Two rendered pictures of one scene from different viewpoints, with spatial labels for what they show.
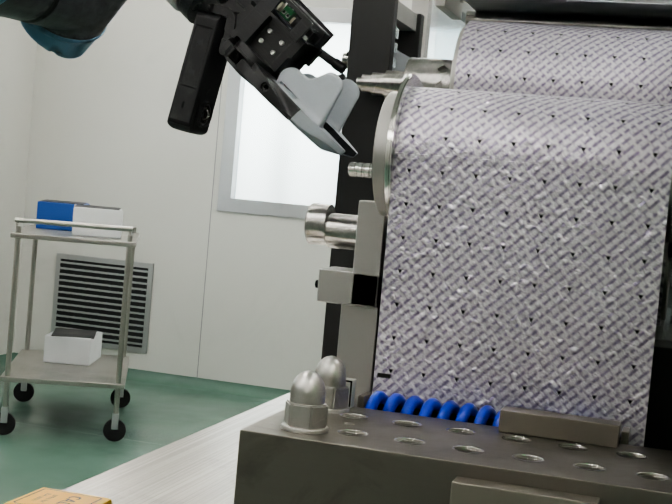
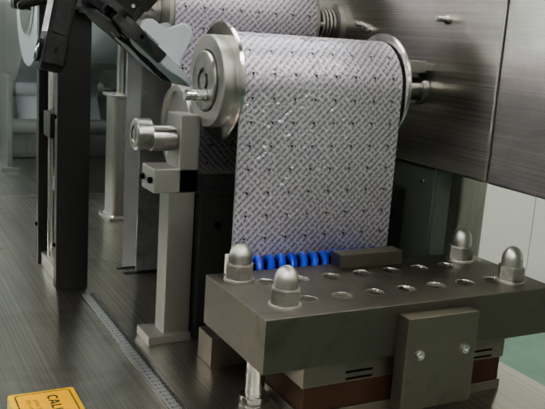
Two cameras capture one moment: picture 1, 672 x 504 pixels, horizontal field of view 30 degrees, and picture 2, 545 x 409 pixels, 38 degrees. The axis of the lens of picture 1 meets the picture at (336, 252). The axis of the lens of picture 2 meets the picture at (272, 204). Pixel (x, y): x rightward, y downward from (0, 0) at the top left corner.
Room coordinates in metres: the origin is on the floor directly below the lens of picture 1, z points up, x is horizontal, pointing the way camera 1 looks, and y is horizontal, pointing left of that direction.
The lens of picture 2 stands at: (0.38, 0.58, 1.31)
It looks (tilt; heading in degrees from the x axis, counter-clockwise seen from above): 12 degrees down; 316
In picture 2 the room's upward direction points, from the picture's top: 4 degrees clockwise
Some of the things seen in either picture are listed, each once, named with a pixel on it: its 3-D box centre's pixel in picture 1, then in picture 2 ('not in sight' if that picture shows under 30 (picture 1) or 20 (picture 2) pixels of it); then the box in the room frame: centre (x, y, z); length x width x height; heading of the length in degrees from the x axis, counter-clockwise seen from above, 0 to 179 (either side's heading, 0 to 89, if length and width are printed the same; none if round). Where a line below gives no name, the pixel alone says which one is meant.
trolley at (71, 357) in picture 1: (73, 313); not in sight; (5.86, 1.20, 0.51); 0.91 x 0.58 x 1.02; 8
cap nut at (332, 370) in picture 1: (329, 382); (240, 260); (1.04, 0.00, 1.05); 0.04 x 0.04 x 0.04
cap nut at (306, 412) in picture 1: (307, 399); (285, 285); (0.94, 0.01, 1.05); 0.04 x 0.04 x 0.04
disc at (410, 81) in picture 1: (407, 155); (219, 81); (1.16, -0.06, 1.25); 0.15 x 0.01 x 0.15; 164
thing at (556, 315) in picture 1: (513, 323); (316, 194); (1.07, -0.16, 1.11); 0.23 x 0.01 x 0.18; 74
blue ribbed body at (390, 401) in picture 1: (490, 426); (315, 263); (1.05, -0.14, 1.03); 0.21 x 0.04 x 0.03; 74
